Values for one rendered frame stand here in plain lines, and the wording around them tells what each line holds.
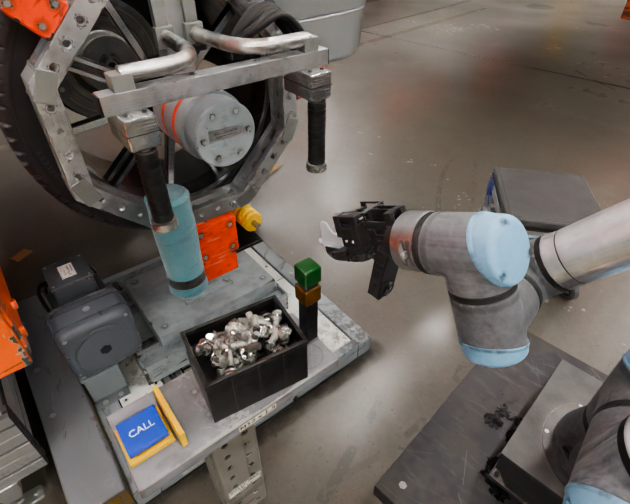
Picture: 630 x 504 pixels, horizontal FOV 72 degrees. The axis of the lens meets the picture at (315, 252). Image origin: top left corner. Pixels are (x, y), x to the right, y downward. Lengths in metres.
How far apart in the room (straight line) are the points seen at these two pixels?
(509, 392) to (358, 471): 0.45
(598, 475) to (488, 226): 0.35
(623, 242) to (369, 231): 0.33
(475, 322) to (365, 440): 0.80
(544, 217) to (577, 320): 0.41
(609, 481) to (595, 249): 0.29
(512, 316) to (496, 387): 0.55
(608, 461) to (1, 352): 0.95
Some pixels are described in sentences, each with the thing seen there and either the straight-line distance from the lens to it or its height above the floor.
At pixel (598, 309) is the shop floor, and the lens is 1.96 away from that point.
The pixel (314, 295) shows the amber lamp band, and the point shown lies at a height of 0.59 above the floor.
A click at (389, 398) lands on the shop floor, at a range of 1.43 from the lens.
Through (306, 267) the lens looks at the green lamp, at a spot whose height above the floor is 0.66.
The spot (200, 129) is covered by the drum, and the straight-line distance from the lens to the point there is 0.84.
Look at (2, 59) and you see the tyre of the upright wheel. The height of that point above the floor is 0.98.
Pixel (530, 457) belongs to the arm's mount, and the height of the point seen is 0.40.
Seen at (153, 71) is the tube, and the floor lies 1.00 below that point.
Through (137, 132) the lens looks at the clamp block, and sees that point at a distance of 0.71.
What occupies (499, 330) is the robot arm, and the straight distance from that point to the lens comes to 0.62.
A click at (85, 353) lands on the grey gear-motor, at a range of 1.22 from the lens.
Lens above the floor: 1.20
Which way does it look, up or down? 39 degrees down
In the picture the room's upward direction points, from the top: straight up
